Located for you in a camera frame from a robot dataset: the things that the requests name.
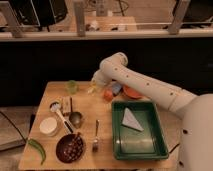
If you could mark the orange bowl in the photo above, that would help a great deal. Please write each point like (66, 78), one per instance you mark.
(131, 92)

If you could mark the grey folded cloth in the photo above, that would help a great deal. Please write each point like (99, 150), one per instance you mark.
(129, 120)

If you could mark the white round container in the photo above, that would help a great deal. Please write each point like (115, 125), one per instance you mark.
(48, 126)

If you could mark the green chili pepper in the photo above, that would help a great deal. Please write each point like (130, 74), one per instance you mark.
(36, 145)

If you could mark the green plastic tray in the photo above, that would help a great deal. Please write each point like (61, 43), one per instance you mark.
(137, 132)

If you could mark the wooden block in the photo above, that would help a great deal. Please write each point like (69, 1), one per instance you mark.
(67, 105)

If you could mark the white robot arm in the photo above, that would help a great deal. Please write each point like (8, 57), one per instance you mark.
(195, 111)

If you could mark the blue sponge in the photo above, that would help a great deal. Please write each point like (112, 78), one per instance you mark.
(115, 88)

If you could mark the yellow banana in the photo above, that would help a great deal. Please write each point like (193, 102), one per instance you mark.
(91, 90)

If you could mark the orange tomato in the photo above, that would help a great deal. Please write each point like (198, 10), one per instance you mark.
(108, 95)

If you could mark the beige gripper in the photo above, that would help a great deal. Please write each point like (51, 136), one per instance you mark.
(95, 85)

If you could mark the green plastic cup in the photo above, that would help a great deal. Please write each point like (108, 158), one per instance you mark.
(72, 86)

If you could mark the white-handled dish brush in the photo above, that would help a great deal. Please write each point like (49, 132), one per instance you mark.
(56, 108)

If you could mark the metal fork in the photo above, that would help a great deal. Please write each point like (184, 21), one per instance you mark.
(96, 139)

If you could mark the dark brown bowl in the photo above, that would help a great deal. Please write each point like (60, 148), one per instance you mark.
(70, 148)

